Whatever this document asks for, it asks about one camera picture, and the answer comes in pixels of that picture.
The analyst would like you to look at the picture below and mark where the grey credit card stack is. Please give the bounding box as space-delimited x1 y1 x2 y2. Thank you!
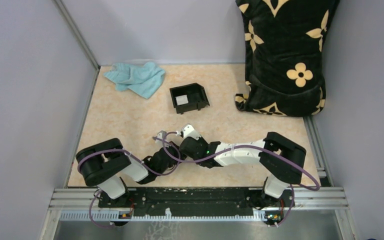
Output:
175 94 189 106

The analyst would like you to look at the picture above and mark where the black plastic card box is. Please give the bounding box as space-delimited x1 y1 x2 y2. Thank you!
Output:
169 83 210 115

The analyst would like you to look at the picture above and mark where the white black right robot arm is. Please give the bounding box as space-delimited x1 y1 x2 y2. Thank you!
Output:
179 132 307 206

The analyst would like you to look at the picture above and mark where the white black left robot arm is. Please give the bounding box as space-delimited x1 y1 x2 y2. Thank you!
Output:
75 138 187 207

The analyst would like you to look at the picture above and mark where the light blue cloth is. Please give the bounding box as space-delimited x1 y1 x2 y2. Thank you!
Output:
103 61 166 99

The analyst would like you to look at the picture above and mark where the black floral cushion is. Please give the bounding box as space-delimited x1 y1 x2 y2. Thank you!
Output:
235 0 339 118

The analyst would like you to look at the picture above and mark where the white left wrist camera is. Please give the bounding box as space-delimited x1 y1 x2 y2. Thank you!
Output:
152 130 171 148

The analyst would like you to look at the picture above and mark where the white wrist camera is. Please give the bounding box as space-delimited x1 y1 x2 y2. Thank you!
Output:
178 123 202 140
152 130 171 148

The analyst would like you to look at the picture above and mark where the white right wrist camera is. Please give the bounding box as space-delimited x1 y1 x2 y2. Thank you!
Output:
178 123 202 140

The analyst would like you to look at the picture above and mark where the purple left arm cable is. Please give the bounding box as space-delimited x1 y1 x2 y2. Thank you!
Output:
76 135 182 229

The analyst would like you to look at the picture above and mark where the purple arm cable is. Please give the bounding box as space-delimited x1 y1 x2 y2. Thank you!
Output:
76 135 182 229
162 131 321 228

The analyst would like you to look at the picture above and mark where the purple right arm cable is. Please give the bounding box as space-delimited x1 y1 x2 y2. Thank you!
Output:
162 131 321 228

